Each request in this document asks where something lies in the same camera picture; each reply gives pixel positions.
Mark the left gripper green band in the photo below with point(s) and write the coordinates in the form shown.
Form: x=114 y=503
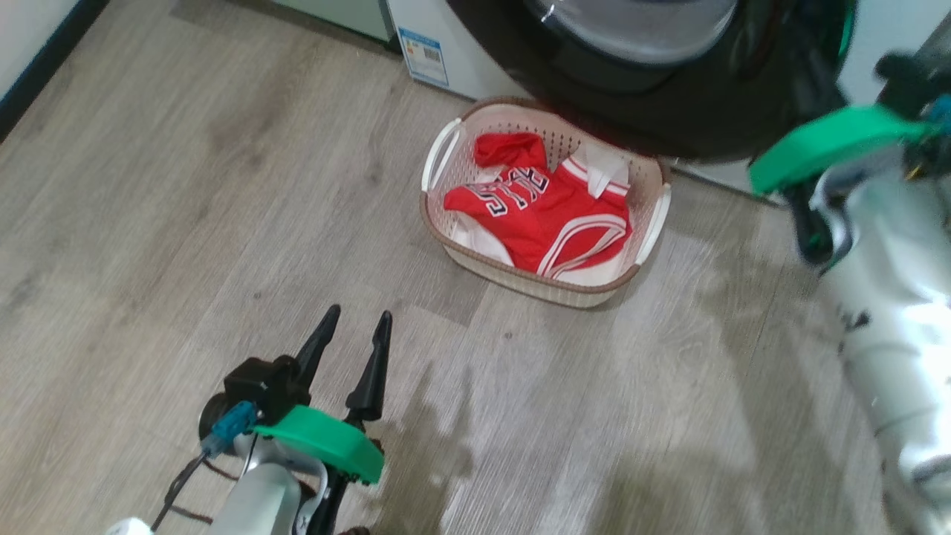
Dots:
x=327 y=442

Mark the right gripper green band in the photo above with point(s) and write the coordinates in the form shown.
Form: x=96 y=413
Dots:
x=832 y=141

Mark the black washing machine door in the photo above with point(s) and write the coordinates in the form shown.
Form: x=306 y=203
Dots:
x=669 y=111

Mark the red basketball jersey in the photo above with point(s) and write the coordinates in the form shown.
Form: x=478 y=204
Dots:
x=550 y=215

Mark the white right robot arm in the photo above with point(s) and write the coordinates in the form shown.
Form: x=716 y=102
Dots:
x=891 y=334

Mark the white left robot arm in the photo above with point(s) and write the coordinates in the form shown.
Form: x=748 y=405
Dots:
x=252 y=505

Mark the cream perforated laundry basket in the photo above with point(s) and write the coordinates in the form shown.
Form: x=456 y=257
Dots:
x=520 y=287

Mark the white front-load washing machine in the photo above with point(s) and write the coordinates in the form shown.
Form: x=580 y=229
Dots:
x=475 y=44

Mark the blue energy label sticker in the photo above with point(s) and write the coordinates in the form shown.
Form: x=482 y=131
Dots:
x=423 y=58

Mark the pale green cabinet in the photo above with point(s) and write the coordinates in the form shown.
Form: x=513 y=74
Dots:
x=349 y=11

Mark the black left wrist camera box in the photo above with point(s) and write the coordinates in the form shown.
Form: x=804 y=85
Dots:
x=264 y=383

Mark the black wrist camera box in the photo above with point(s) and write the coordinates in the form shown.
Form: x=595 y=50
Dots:
x=264 y=383
x=910 y=78

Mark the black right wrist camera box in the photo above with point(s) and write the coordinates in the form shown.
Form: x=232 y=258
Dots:
x=910 y=78

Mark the dark wall baseboard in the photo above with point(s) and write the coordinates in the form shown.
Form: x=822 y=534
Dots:
x=44 y=74

